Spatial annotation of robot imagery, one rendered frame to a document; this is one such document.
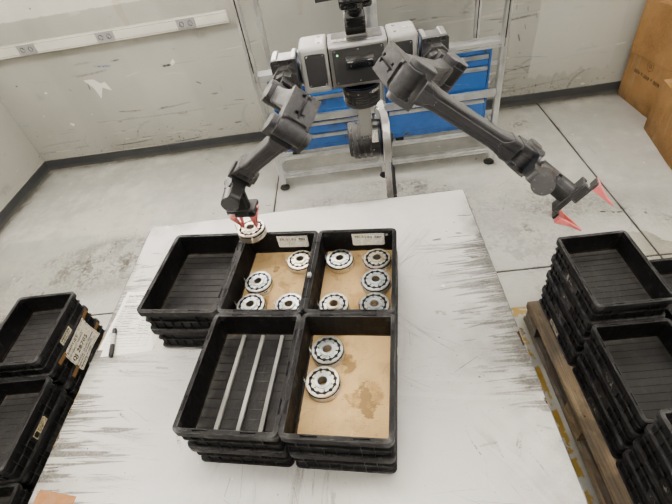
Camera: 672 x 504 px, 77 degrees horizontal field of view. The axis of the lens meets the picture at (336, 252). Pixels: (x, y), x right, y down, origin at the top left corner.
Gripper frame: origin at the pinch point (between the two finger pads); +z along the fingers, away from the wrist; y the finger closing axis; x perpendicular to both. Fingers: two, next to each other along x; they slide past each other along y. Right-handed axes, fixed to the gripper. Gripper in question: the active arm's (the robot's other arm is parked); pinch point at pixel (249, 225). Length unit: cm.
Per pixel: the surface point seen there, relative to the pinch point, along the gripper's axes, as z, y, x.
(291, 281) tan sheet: 22.6, 11.5, -7.9
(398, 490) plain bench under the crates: 36, 50, -74
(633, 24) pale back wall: 54, 246, 289
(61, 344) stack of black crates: 52, -105, -15
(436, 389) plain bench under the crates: 37, 63, -44
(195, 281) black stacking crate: 21.8, -28.2, -6.5
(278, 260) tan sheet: 22.4, 4.1, 3.5
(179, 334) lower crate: 24.7, -27.6, -29.7
